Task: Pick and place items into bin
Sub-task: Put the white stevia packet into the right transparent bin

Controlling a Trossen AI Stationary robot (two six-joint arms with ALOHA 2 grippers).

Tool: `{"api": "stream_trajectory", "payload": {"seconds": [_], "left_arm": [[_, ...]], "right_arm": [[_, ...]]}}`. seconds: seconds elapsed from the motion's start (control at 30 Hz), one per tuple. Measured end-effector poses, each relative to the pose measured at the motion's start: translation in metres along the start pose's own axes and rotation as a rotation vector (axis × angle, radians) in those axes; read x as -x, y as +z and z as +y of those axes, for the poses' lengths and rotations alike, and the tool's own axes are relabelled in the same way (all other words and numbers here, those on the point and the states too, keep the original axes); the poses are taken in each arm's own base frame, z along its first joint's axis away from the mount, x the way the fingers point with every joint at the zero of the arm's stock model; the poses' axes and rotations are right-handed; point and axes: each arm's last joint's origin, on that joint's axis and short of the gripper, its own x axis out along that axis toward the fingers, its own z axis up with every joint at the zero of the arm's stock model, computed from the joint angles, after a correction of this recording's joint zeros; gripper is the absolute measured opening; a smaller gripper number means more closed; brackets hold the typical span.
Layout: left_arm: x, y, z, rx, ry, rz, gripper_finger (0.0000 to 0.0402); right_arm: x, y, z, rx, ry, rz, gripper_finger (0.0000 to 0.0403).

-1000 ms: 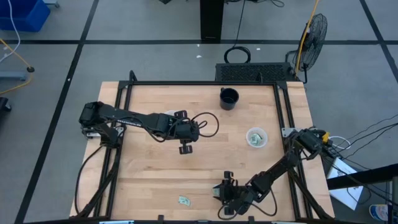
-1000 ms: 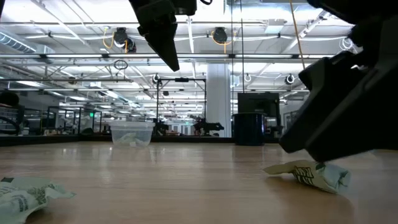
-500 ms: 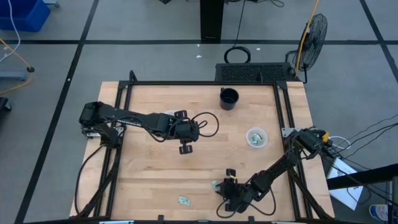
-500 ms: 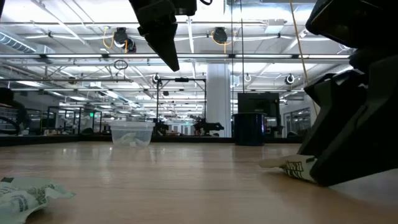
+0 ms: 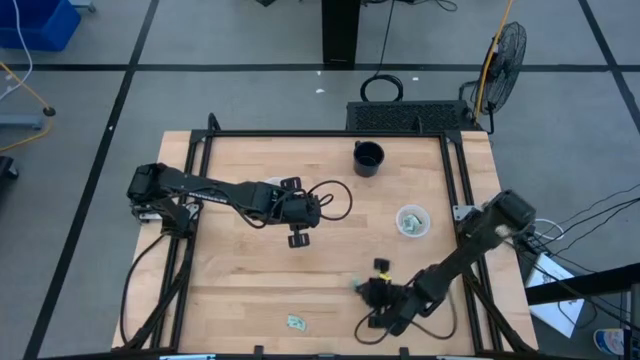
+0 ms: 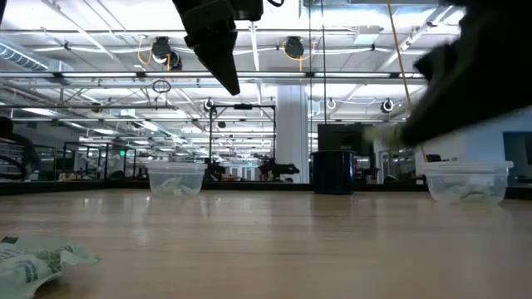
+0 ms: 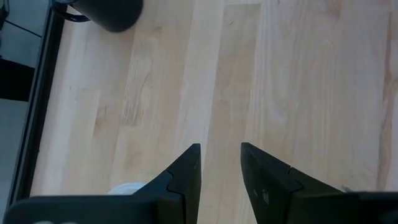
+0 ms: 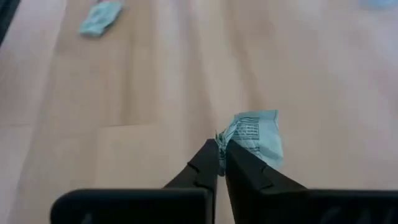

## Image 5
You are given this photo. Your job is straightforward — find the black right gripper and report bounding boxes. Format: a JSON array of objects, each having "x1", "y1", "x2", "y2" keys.
[{"x1": 360, "y1": 256, "x2": 402, "y2": 330}]

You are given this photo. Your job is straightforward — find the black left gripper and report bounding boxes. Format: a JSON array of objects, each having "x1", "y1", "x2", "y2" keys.
[{"x1": 272, "y1": 175, "x2": 323, "y2": 250}]

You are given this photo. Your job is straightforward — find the blue plastic bin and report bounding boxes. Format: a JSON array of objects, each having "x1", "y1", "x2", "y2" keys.
[{"x1": 0, "y1": 0, "x2": 83, "y2": 53}]

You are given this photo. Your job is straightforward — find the black cup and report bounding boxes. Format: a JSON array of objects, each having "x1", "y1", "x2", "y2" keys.
[{"x1": 352, "y1": 139, "x2": 387, "y2": 179}]

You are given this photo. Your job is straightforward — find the black computer case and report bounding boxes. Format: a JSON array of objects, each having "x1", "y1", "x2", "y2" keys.
[{"x1": 345, "y1": 99, "x2": 477, "y2": 133}]

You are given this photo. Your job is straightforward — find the white paper sheet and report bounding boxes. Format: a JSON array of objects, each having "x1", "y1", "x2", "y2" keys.
[{"x1": 524, "y1": 251, "x2": 587, "y2": 340}]

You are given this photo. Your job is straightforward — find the black floor pillar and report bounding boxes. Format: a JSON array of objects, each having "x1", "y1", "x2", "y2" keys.
[{"x1": 320, "y1": 0, "x2": 363, "y2": 70}]

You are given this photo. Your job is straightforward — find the black metal beam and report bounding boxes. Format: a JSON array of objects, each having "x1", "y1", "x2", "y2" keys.
[{"x1": 524, "y1": 261, "x2": 640, "y2": 307}]

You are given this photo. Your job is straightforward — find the blue white round item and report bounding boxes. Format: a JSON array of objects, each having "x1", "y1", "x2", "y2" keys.
[{"x1": 593, "y1": 326, "x2": 627, "y2": 358}]

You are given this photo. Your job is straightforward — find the black floor fan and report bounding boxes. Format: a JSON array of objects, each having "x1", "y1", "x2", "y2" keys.
[{"x1": 458, "y1": 20, "x2": 529, "y2": 135}]

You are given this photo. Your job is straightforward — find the grey floor stand base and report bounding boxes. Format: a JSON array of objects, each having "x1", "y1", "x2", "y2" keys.
[{"x1": 0, "y1": 113, "x2": 45, "y2": 131}]

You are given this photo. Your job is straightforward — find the black floor object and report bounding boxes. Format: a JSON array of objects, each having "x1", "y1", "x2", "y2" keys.
[{"x1": 0, "y1": 155, "x2": 21, "y2": 182}]

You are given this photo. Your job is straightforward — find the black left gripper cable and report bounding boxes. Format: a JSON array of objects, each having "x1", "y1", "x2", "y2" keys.
[{"x1": 305, "y1": 179, "x2": 354, "y2": 222}]

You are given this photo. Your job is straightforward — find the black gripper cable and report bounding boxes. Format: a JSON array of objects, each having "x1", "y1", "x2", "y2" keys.
[
  {"x1": 353, "y1": 287, "x2": 459, "y2": 347},
  {"x1": 305, "y1": 179, "x2": 354, "y2": 222}
]

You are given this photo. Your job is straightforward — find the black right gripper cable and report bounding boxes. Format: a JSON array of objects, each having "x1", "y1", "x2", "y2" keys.
[{"x1": 353, "y1": 287, "x2": 459, "y2": 347}]

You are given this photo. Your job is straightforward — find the black aluminium table frame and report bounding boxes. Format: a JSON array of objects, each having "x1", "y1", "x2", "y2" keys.
[{"x1": 111, "y1": 112, "x2": 539, "y2": 354}]

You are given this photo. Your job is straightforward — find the black left arm base cable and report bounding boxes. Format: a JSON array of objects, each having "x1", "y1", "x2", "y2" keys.
[{"x1": 118, "y1": 199, "x2": 202, "y2": 347}]

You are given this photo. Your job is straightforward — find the black hanging cable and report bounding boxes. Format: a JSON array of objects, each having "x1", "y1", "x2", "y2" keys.
[{"x1": 359, "y1": 0, "x2": 405, "y2": 104}]

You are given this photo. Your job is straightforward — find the black floor cables bundle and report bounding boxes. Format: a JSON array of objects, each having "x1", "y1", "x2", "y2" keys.
[{"x1": 513, "y1": 182, "x2": 640, "y2": 262}]

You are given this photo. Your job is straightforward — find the yellow hanging cable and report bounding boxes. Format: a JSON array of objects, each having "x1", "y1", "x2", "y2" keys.
[{"x1": 473, "y1": 0, "x2": 516, "y2": 120}]

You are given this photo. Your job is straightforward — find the yellow floor cable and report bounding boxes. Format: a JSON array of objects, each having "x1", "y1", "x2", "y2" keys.
[{"x1": 0, "y1": 60, "x2": 56, "y2": 153}]

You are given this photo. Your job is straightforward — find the white floor cable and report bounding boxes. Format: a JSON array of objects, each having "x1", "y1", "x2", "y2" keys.
[{"x1": 0, "y1": 0, "x2": 35, "y2": 103}]

